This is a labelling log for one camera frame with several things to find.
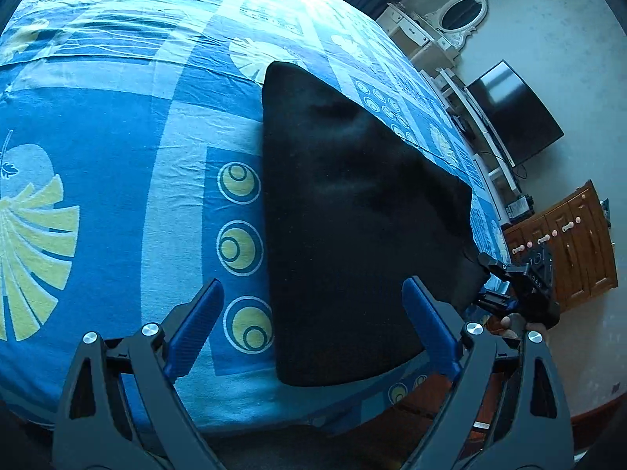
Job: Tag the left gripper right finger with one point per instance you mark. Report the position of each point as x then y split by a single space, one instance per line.
506 408

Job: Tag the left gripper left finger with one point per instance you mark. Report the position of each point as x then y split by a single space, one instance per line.
94 427

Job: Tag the black pants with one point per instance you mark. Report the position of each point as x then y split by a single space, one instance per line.
352 211

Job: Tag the person's right hand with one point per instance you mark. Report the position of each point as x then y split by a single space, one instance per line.
514 327

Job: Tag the brown wooden cabinet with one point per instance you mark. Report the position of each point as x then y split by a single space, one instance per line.
578 235

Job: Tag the white TV stand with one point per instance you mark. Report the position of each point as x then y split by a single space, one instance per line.
493 165

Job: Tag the black flat television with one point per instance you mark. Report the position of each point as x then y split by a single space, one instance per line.
522 124

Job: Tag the white dressing table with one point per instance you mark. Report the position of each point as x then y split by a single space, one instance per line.
426 48

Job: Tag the oval white framed mirror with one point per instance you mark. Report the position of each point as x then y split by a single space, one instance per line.
456 20

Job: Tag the blue patterned bed sheet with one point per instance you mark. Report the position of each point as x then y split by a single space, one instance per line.
131 174

